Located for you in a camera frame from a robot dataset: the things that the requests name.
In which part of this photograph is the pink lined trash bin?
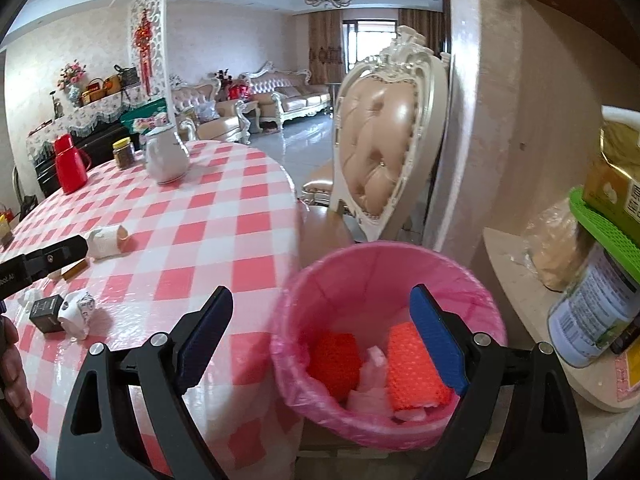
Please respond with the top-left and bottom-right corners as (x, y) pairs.
(270, 241), (508, 452)

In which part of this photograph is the brown curtain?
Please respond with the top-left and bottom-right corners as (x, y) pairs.
(397, 7), (446, 56)
(307, 10), (346, 86)

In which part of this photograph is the white lattice screen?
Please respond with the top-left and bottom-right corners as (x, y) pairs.
(127, 0), (176, 111)

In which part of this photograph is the red chinese knot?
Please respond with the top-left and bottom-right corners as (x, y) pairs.
(132, 9), (156, 97)

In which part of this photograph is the printed paper cup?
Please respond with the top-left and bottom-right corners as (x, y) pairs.
(57, 290), (97, 337)

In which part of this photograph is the floral lace piano cloth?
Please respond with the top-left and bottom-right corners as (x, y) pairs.
(25, 85), (151, 161)

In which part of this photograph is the marble corner shelf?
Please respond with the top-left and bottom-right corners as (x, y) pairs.
(482, 227), (640, 413)

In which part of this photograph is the gold foil bag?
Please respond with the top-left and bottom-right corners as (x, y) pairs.
(582, 105), (640, 231)

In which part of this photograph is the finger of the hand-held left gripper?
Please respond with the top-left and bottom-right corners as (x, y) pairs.
(22, 234), (90, 281)

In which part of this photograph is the white ceramic teapot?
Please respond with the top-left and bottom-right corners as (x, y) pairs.
(144, 123), (191, 185)

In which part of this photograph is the green lidded tin can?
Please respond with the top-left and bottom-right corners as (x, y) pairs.
(569, 186), (640, 271)

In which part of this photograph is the person's left hand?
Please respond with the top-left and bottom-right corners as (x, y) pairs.
(0, 317), (32, 416)

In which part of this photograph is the dark wooden chair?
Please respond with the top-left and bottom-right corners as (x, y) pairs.
(11, 165), (40, 223)

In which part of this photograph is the cream leather armchair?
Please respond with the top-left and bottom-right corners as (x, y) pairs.
(170, 76), (251, 146)

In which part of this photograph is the vase of pink flowers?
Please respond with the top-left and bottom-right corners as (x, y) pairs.
(56, 60), (87, 108)

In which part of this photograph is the large orange foam net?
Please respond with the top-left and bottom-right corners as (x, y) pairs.
(386, 322), (453, 408)

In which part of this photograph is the glass balcony door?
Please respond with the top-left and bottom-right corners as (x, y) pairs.
(341, 19), (401, 78)

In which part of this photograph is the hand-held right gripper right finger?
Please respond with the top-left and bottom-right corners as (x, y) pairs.
(409, 283), (586, 480)

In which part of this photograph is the green snack bag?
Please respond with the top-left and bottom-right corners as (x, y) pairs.
(120, 99), (168, 136)

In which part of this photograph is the small orange foam net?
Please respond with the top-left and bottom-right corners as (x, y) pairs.
(306, 331), (362, 401)

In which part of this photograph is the plain paper cup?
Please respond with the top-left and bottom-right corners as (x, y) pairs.
(86, 225), (129, 260)

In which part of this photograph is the dark handbag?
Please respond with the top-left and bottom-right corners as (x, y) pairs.
(114, 64), (142, 88)

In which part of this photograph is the small black box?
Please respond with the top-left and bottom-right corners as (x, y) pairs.
(28, 294), (66, 335)

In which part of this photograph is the cream leather sofa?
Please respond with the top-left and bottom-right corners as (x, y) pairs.
(247, 61), (333, 133)

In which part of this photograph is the plastic bag of beige powder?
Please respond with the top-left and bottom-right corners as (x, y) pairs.
(522, 197), (593, 293)

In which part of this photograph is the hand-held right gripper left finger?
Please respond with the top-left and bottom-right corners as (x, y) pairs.
(55, 285), (235, 480)

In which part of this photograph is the large metal can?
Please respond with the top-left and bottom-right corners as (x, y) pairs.
(547, 242), (640, 368)

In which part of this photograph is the cream tufted leather chair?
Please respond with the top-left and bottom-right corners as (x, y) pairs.
(300, 25), (450, 246)

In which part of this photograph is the black piano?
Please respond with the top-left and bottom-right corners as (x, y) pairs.
(32, 117), (131, 198)

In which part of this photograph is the brown woven basket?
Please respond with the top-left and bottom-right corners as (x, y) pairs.
(81, 78), (106, 106)

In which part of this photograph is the red thermos flask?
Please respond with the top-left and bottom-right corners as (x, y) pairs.
(52, 133), (92, 195)

